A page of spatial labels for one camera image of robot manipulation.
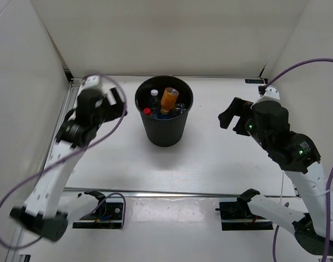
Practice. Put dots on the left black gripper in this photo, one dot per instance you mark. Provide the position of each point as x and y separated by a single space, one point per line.
114 111

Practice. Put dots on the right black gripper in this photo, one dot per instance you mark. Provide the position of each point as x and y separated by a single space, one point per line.
238 107

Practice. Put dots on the red label clear bottle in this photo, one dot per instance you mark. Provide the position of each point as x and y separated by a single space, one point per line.
147 111

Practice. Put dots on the tall clear blue-label bottle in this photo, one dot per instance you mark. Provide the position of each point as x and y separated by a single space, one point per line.
154 100

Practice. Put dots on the short blue-label water bottle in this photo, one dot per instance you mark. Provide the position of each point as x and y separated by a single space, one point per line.
161 116

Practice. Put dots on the orange juice bottle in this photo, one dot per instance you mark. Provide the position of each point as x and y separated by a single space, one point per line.
168 100

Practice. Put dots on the black cap Pepsi bottle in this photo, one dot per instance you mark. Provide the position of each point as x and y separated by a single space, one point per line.
179 109

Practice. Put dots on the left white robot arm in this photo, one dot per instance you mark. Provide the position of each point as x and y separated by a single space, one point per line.
42 213

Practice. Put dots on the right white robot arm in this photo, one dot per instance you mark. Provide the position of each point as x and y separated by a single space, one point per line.
299 159

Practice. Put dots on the black ribbed plastic bin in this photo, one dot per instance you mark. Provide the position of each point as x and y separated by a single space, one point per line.
163 133

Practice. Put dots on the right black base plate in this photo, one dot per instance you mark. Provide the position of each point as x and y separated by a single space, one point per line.
234 218

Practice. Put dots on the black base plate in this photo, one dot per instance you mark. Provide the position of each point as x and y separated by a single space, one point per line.
234 218
110 214

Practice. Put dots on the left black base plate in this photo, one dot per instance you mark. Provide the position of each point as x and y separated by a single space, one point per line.
110 214

